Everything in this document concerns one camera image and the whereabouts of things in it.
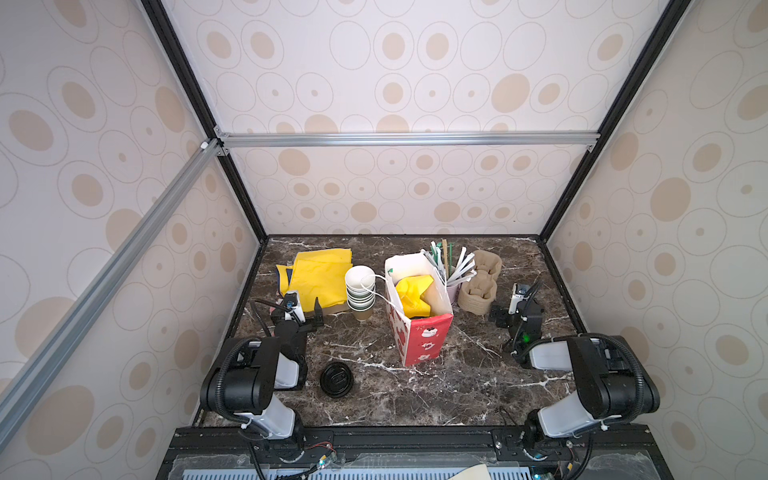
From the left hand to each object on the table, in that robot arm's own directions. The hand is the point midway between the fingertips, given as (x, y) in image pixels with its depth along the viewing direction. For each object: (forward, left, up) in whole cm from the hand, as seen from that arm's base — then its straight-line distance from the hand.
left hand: (310, 296), depth 89 cm
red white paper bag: (-17, -31, +7) cm, 36 cm away
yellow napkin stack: (+13, +1, -6) cm, 14 cm away
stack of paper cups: (-4, -16, +12) cm, 20 cm away
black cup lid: (-22, -10, -8) cm, 25 cm away
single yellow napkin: (-1, -30, +5) cm, 30 cm away
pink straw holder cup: (+4, -44, -3) cm, 44 cm away
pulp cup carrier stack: (+2, -51, -2) cm, 51 cm away
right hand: (+1, -66, -5) cm, 66 cm away
